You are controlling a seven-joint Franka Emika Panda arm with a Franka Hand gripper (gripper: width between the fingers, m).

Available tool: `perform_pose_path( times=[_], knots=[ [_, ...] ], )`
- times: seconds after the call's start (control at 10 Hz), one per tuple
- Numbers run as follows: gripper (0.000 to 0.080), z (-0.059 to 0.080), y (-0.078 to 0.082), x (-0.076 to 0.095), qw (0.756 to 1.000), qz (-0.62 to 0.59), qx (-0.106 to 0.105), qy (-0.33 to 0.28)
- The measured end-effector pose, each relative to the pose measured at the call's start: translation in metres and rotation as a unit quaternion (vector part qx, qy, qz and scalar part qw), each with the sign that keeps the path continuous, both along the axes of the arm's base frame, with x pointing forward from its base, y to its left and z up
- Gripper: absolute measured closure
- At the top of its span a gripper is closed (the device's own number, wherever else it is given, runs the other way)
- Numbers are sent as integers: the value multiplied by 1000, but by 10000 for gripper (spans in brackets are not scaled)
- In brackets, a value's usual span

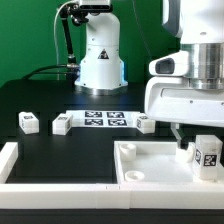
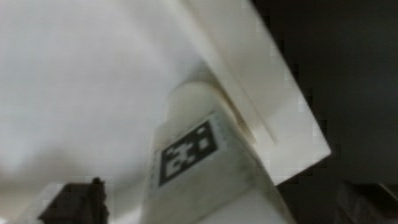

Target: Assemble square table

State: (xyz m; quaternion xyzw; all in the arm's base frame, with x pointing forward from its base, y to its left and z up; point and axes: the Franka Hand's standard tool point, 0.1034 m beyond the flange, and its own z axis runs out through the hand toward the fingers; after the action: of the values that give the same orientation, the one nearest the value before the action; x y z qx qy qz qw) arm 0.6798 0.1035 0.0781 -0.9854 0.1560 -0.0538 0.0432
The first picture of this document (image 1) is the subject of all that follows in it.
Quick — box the white U-shaped obstacle fence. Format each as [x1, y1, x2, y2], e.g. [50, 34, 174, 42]
[0, 142, 224, 209]

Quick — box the fiducial marker sheet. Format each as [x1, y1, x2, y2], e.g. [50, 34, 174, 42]
[66, 110, 139, 128]

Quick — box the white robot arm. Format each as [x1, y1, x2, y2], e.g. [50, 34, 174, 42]
[61, 0, 224, 127]

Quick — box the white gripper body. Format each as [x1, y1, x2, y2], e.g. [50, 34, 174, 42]
[144, 77, 224, 127]

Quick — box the white square table top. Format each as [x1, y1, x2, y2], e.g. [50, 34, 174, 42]
[113, 140, 224, 185]

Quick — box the black cable on table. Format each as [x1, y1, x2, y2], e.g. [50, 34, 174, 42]
[21, 63, 81, 81]

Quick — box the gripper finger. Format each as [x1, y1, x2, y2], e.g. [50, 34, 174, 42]
[170, 123, 184, 148]

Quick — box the grey hose at robot base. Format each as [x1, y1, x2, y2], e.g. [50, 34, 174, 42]
[53, 0, 76, 66]

